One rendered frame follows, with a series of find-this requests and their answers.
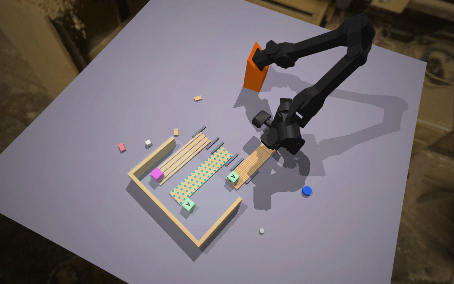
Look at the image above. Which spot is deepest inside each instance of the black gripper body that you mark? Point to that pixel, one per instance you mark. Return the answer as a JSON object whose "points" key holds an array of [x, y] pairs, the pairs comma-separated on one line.
{"points": [[264, 118]]}

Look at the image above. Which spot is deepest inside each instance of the pale yellow flat strip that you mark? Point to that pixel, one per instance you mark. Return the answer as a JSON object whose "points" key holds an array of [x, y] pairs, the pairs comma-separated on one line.
{"points": [[218, 159]]}

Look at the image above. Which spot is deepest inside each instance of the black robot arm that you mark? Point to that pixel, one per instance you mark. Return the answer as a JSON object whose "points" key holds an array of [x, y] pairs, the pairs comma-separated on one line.
{"points": [[356, 33]]}

